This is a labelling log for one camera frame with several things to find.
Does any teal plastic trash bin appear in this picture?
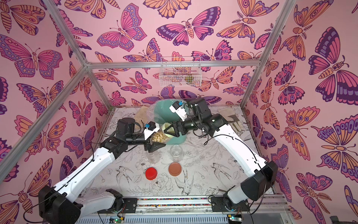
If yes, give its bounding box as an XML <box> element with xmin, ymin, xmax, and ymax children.
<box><xmin>154</xmin><ymin>99</ymin><xmax>186</xmax><ymax>145</ymax></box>

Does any right beige work glove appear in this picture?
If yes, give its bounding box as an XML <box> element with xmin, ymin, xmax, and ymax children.
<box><xmin>219</xmin><ymin>107</ymin><xmax>244</xmax><ymax>135</ymax></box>

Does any clear jar of peanuts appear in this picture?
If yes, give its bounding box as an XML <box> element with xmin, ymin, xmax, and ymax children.
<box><xmin>146</xmin><ymin>151</ymin><xmax>160</xmax><ymax>164</ymax></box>

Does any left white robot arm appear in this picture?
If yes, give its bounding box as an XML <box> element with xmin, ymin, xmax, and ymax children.
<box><xmin>38</xmin><ymin>118</ymin><xmax>165</xmax><ymax>224</ymax></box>

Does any white wire basket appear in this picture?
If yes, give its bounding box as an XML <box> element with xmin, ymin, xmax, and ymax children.
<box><xmin>158</xmin><ymin>56</ymin><xmax>202</xmax><ymax>88</ymax></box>

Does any red jar lid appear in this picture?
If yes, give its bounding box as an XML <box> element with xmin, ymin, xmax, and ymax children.
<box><xmin>145</xmin><ymin>167</ymin><xmax>158</xmax><ymax>181</ymax></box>

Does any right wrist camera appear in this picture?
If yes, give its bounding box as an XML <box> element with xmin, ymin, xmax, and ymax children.
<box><xmin>169</xmin><ymin>101</ymin><xmax>187</xmax><ymax>121</ymax></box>

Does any brown jar lid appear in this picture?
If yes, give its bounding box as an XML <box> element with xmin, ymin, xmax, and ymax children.
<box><xmin>168</xmin><ymin>162</ymin><xmax>182</xmax><ymax>177</ymax></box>

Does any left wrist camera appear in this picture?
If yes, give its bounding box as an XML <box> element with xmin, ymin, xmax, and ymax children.
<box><xmin>143</xmin><ymin>121</ymin><xmax>160</xmax><ymax>140</ymax></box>

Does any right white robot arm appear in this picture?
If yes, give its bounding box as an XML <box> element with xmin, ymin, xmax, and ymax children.
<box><xmin>164</xmin><ymin>98</ymin><xmax>278</xmax><ymax>210</ymax></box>

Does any aluminium front rail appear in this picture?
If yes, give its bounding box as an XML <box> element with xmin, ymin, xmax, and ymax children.
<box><xmin>60</xmin><ymin>194</ymin><xmax>289</xmax><ymax>216</ymax></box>

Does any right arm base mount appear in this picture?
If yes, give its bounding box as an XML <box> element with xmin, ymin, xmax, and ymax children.
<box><xmin>208</xmin><ymin>196</ymin><xmax>249</xmax><ymax>212</ymax></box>

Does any green jar lid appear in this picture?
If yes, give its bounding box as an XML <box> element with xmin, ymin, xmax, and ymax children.
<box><xmin>161</xmin><ymin>122</ymin><xmax>175</xmax><ymax>138</ymax></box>

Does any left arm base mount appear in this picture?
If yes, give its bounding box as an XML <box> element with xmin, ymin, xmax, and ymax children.
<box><xmin>98</xmin><ymin>189</ymin><xmax>138</xmax><ymax>214</ymax></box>

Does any green-lid peanut jar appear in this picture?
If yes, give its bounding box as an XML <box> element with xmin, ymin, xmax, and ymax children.
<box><xmin>151</xmin><ymin>129</ymin><xmax>168</xmax><ymax>143</ymax></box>

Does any brown-lid peanut jar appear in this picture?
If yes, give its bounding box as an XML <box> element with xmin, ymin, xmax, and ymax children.
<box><xmin>169</xmin><ymin>145</ymin><xmax>183</xmax><ymax>162</ymax></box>

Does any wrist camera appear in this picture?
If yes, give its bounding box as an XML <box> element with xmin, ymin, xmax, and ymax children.
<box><xmin>143</xmin><ymin>121</ymin><xmax>160</xmax><ymax>140</ymax></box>
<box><xmin>169</xmin><ymin>101</ymin><xmax>187</xmax><ymax>121</ymax></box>

